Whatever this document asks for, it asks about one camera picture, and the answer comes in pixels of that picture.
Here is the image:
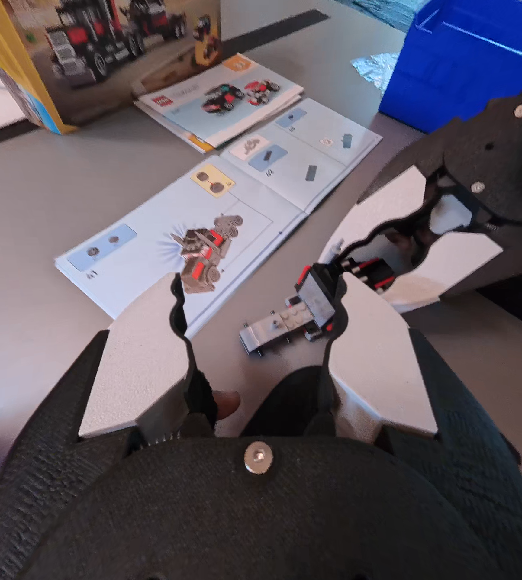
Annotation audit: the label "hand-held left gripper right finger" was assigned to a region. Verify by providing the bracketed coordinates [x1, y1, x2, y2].
[319, 272, 439, 443]

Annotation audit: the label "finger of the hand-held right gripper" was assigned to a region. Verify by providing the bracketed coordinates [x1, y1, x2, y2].
[317, 165, 428, 264]
[381, 230, 505, 314]

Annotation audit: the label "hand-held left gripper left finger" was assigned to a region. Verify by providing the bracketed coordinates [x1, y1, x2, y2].
[78, 272, 218, 443]

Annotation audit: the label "black red lego truck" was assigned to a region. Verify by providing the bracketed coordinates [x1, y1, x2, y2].
[239, 240, 398, 357]

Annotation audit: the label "blue plastic object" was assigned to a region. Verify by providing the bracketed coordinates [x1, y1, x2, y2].
[379, 0, 522, 134]

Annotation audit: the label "large lego set box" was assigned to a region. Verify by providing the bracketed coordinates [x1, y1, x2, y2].
[0, 0, 222, 136]

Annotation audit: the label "person's right hand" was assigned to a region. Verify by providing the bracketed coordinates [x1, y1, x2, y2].
[384, 230, 425, 268]

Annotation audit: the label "person's left hand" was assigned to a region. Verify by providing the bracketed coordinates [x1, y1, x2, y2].
[213, 391, 242, 420]

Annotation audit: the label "open instruction booklet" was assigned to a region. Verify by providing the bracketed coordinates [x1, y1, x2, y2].
[55, 97, 383, 340]

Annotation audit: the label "flat clear plastic bag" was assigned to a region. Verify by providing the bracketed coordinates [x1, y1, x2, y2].
[351, 52, 401, 93]

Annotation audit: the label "closed instruction booklets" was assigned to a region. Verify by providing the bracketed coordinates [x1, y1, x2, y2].
[133, 54, 305, 154]

